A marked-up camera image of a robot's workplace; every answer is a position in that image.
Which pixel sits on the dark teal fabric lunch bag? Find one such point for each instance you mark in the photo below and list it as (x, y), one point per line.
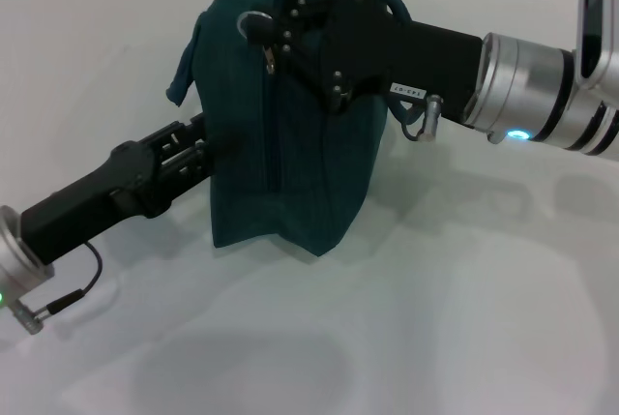
(290, 144)

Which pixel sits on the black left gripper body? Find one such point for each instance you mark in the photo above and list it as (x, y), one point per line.
(97, 202)

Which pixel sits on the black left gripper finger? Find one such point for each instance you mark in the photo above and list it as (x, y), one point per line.
(176, 137)
(191, 170)

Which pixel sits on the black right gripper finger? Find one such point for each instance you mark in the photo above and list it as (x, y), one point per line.
(309, 69)
(285, 16)

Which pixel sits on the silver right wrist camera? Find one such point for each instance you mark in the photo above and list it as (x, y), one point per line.
(597, 18)

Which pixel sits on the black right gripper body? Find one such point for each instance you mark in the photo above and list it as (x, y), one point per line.
(401, 52)

